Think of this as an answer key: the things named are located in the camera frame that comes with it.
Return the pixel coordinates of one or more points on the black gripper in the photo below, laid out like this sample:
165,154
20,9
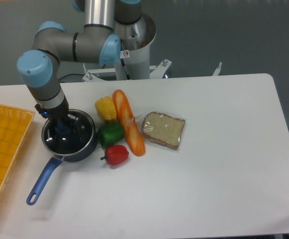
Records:
56,113

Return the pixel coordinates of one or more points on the glass lid blue knob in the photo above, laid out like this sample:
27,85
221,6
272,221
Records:
81,136

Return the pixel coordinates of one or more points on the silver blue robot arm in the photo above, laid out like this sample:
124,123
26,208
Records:
98,43

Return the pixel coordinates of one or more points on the dark blue saucepan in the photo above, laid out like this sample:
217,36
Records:
51,165

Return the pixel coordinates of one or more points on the yellow bell pepper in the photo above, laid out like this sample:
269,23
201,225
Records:
106,109

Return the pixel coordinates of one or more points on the green bell pepper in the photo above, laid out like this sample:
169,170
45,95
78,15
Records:
110,134

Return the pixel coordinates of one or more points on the red bell pepper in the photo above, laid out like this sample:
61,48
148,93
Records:
115,155

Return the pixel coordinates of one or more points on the yellow wicker basket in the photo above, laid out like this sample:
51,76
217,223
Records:
14,123

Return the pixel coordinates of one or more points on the orange baguette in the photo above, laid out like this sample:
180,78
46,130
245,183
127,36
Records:
125,117

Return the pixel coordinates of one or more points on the wrapped bread slice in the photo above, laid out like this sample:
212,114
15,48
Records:
161,129

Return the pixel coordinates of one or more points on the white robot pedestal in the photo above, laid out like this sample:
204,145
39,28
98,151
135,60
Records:
135,55

